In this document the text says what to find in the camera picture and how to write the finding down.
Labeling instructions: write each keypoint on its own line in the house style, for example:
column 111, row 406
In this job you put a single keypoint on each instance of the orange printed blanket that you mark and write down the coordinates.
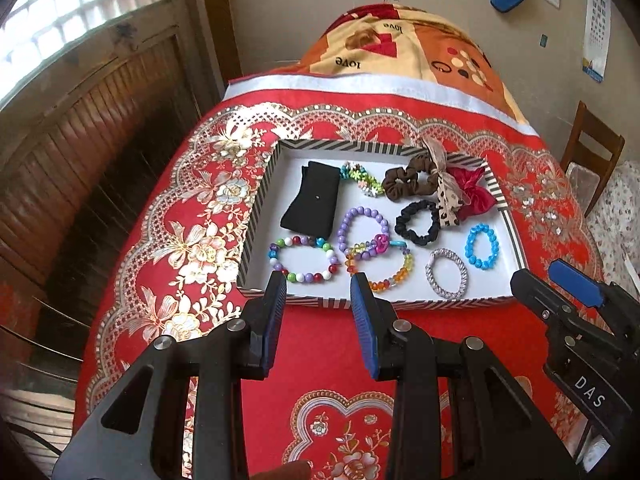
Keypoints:
column 415, row 60

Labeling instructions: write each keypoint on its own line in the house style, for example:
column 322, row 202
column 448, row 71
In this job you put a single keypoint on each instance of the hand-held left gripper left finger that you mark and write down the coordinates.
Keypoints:
column 272, row 321

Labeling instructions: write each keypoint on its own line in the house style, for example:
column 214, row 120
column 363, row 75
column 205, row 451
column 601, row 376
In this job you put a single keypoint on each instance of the white floral cloth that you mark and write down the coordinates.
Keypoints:
column 620, row 210

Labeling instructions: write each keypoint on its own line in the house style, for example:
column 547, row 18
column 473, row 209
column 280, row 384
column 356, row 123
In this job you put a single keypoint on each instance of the red gold floral tablecloth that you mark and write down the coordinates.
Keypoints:
column 210, row 200

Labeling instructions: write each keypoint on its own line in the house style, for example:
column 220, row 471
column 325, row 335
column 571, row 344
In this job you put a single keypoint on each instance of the white tray with striped rim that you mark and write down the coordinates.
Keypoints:
column 435, row 287

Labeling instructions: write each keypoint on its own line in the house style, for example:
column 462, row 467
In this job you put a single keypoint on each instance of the wooden chair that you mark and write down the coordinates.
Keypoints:
column 602, row 145

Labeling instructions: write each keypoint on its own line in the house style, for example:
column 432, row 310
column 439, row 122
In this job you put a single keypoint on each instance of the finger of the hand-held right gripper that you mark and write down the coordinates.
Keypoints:
column 532, row 291
column 575, row 280

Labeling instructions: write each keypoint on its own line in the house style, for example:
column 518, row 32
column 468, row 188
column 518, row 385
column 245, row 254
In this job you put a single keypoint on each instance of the wall calendar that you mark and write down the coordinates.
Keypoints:
column 597, row 30

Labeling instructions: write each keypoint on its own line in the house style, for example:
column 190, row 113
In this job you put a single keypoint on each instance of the black headband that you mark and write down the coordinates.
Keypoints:
column 312, row 197

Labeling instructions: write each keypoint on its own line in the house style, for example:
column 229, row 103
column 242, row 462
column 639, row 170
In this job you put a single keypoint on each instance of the wooden panelled door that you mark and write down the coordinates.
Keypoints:
column 90, row 160

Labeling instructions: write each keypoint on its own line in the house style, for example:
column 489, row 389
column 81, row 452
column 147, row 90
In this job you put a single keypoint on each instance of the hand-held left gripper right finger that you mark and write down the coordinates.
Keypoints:
column 365, row 331

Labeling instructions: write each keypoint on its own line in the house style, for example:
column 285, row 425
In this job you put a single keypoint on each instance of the brown scrunchie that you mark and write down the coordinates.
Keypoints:
column 397, row 185

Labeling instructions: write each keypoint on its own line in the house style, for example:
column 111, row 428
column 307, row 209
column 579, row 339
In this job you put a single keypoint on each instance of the leopard print ribbon bow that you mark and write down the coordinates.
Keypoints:
column 447, row 200

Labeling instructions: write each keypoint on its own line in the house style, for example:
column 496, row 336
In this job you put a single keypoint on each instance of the black scrunchie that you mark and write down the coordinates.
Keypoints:
column 405, row 230

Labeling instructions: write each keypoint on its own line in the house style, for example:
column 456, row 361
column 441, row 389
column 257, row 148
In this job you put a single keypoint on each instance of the window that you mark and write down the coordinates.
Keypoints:
column 65, row 15

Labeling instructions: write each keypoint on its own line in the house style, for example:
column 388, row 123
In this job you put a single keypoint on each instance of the red satin bow scrunchie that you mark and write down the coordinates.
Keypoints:
column 472, row 195

